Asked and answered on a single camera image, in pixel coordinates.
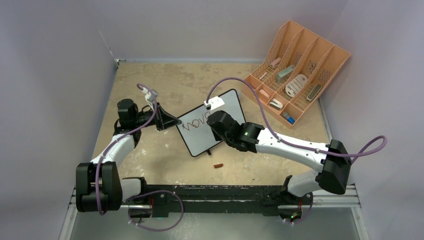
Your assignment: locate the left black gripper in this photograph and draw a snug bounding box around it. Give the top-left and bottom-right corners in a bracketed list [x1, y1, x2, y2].
[133, 102, 181, 132]

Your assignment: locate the black-framed whiteboard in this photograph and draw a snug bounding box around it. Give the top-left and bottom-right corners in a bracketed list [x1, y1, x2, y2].
[177, 88, 246, 157]

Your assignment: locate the brown marker cap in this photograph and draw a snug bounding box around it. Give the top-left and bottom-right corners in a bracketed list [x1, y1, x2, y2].
[213, 163, 224, 169]

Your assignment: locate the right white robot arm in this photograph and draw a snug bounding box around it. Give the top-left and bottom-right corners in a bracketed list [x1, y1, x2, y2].
[206, 110, 352, 204]

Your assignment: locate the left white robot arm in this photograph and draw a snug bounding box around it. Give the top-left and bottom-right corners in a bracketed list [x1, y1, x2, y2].
[75, 98, 182, 215]

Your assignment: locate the grey whiteboard eraser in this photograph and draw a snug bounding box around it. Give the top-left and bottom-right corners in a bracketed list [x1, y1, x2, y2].
[306, 84, 323, 102]

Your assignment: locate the pink eraser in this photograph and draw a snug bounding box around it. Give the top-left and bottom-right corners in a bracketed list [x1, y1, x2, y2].
[258, 89, 270, 102]

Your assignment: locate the blue small item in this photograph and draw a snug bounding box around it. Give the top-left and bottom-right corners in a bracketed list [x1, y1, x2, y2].
[282, 112, 295, 125]

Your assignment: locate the teal staple box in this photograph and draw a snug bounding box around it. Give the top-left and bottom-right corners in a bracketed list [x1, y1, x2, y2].
[275, 65, 295, 83]

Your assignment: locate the pink stapler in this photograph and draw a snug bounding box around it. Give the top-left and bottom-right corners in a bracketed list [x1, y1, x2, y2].
[269, 57, 281, 69]

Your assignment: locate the peach plastic desk organizer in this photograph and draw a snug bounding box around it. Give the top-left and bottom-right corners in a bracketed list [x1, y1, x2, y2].
[241, 20, 351, 128]

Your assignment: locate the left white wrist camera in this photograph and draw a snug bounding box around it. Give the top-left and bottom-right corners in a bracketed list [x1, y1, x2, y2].
[142, 88, 159, 104]

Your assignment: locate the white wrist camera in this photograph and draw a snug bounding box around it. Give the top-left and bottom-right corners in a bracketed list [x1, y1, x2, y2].
[203, 96, 225, 112]
[142, 88, 159, 104]

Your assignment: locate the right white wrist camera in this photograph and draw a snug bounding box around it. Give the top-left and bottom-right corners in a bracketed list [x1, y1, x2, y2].
[203, 96, 225, 112]

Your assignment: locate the black aluminium base frame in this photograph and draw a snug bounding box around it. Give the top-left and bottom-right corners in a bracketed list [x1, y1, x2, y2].
[67, 183, 362, 220]

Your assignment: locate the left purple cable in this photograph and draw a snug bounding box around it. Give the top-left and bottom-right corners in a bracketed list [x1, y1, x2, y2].
[94, 83, 185, 233]

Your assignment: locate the purple cable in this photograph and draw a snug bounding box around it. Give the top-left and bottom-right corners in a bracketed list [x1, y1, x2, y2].
[205, 77, 388, 226]
[94, 83, 185, 233]

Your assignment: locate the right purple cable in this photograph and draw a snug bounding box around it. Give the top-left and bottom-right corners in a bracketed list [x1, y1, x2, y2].
[205, 77, 388, 226]

